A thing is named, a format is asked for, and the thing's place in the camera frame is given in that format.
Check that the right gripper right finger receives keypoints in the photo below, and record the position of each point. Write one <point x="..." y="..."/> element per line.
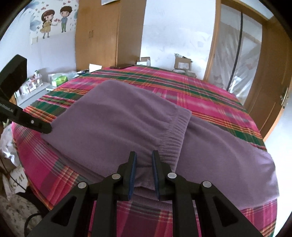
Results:
<point x="198" y="209"/>

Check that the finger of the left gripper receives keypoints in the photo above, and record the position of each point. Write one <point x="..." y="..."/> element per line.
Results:
<point x="40" y="126"/>

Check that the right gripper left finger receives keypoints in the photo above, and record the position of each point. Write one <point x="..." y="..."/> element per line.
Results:
<point x="91" y="208"/>

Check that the purple fleece garment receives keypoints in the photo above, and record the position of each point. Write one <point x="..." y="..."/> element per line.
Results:
<point x="97" y="133"/>

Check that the floral sleeve forearm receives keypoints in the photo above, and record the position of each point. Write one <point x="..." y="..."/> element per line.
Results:
<point x="15" y="212"/>

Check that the white drawer cabinet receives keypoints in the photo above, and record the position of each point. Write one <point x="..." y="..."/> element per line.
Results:
<point x="32" y="89"/>

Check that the green tissue pack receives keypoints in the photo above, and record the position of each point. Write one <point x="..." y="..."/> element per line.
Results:
<point x="59" y="80"/>

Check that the pink plaid bed cover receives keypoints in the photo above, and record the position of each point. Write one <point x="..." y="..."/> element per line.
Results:
<point x="51" y="179"/>

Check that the black smartphone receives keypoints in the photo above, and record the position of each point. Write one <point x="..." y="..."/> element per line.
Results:
<point x="121" y="66"/>

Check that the wooden wardrobe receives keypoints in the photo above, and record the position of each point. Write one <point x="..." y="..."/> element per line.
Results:
<point x="108" y="34"/>

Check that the white small box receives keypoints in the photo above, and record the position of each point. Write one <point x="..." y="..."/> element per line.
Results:
<point x="143" y="61"/>

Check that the wooden door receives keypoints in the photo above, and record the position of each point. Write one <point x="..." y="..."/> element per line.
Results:
<point x="271" y="86"/>

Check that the brown cardboard box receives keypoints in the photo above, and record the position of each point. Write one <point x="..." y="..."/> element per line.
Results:
<point x="182" y="63"/>

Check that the cartoon couple wall sticker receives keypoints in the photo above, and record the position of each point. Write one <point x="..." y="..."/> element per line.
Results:
<point x="50" y="18"/>

